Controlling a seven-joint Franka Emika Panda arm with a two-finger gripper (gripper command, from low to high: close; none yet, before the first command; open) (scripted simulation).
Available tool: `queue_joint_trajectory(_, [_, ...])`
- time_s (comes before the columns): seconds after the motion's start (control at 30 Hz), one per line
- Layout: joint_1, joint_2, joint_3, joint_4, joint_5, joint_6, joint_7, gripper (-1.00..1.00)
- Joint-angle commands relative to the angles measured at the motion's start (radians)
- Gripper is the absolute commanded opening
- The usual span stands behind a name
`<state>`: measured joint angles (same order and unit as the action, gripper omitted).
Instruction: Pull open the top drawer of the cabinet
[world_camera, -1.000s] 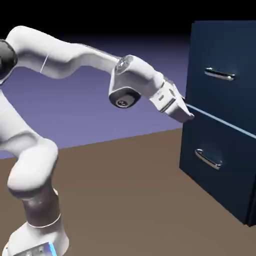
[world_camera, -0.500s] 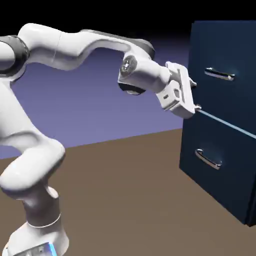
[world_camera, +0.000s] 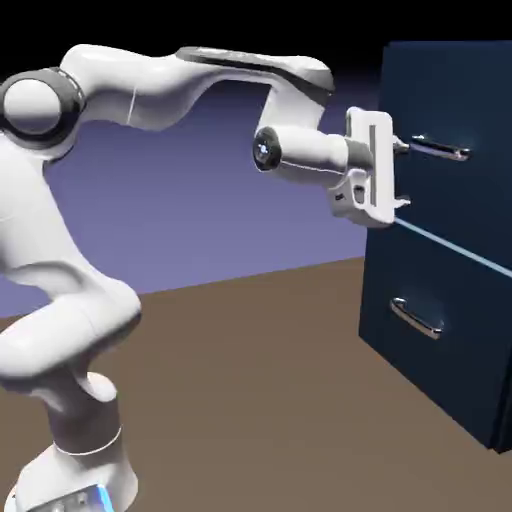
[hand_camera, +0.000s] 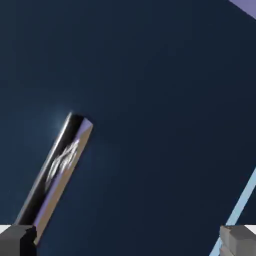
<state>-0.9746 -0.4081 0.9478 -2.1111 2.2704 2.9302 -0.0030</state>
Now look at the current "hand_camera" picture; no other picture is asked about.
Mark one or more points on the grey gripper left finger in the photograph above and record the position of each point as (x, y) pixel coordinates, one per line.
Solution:
(14, 240)

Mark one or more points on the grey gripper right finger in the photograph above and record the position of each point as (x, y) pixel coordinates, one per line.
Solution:
(238, 240)

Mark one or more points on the dark blue drawer front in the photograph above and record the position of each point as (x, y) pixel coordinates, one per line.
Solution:
(150, 100)

